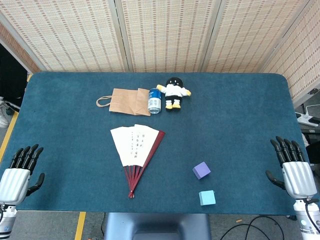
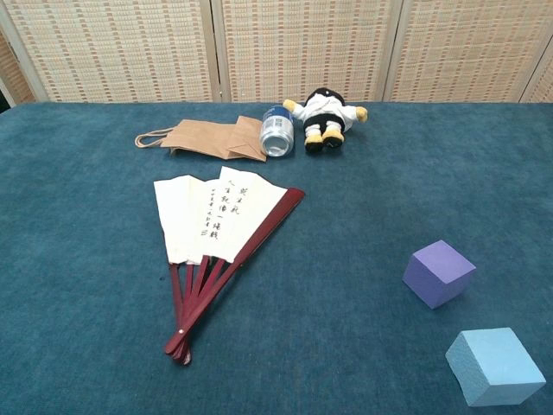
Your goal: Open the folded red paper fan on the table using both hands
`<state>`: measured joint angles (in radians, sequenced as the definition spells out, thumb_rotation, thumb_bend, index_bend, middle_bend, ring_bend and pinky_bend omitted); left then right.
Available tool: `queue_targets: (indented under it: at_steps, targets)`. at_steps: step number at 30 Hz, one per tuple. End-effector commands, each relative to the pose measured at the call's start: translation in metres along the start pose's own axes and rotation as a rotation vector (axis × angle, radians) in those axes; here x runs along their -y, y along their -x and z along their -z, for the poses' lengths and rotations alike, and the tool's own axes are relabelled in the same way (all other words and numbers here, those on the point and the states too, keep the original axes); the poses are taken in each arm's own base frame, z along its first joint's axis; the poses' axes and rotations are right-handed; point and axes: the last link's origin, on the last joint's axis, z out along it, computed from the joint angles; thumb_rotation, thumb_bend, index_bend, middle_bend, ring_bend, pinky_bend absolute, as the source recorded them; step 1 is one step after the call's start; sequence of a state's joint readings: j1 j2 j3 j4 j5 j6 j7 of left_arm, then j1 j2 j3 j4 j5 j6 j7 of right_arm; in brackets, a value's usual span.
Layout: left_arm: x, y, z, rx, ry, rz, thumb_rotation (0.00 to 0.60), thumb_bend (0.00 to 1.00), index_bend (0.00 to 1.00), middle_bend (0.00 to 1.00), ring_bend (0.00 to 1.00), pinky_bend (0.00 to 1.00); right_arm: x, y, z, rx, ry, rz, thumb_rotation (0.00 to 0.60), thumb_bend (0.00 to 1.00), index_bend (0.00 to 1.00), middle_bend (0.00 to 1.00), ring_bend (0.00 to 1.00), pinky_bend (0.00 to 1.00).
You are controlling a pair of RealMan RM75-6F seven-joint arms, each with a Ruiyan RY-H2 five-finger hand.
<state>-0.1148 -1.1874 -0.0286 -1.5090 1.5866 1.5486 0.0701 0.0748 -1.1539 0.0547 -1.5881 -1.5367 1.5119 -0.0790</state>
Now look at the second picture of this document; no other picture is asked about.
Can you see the red and cream folding fan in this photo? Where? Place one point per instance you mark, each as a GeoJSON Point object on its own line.
{"type": "Point", "coordinates": [224, 216]}

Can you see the blue and silver drink can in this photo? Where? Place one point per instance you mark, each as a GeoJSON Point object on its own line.
{"type": "Point", "coordinates": [276, 129]}

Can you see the blue felt table cover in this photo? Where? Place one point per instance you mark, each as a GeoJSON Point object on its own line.
{"type": "Point", "coordinates": [345, 259]}

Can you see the plush doll in white jacket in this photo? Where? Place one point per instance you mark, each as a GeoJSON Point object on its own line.
{"type": "Point", "coordinates": [324, 110]}

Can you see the woven bamboo screen panel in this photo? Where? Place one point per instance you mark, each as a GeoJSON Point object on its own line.
{"type": "Point", "coordinates": [542, 86]}
{"type": "Point", "coordinates": [13, 73]}
{"type": "Point", "coordinates": [302, 47]}
{"type": "Point", "coordinates": [466, 47]}
{"type": "Point", "coordinates": [121, 47]}

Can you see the purple foam cube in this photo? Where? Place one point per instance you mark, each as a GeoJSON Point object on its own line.
{"type": "Point", "coordinates": [436, 272]}

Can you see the light blue foam cube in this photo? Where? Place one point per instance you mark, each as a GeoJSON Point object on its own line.
{"type": "Point", "coordinates": [497, 367]}

